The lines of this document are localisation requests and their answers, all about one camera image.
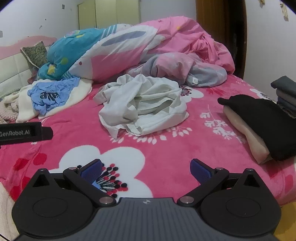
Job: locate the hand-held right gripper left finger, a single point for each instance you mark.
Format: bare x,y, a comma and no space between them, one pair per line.
93,172

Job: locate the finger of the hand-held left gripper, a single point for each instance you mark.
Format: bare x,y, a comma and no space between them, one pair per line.
47,134

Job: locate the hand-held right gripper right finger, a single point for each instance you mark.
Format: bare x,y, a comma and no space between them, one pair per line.
200,172

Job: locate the white garment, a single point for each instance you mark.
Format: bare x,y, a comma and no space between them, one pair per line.
143,104

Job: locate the stack of grey folded clothes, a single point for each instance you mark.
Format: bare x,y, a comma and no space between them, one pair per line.
286,92

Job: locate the pink knitted sweater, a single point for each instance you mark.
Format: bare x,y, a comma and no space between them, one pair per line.
7,113

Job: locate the blue printed t-shirt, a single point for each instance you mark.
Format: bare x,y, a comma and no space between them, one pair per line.
55,92

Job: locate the pink floral blanket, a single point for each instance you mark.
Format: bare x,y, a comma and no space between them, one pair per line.
161,143

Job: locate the cream fleece blanket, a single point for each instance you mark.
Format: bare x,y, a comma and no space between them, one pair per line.
78,90

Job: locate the cream folded garment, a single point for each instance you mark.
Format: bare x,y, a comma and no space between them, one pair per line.
249,139

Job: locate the padded headboard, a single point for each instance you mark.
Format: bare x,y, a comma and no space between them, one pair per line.
13,69

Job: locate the green patterned cushion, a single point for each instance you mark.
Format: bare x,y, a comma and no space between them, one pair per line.
34,54

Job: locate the black folded garment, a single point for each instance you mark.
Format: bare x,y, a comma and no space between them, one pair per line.
266,122

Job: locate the teal star print quilt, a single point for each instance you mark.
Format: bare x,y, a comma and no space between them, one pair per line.
69,48

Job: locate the grey and pink cloth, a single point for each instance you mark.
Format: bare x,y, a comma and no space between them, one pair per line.
208,74

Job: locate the white and pink duvet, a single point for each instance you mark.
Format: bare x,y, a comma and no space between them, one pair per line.
115,58

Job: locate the pale yellow wardrobe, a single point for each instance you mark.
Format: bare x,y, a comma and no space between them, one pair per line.
108,14

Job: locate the pink quilt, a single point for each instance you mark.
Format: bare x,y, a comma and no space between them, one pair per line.
185,37

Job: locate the wooden door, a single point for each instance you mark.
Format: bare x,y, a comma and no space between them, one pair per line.
208,11

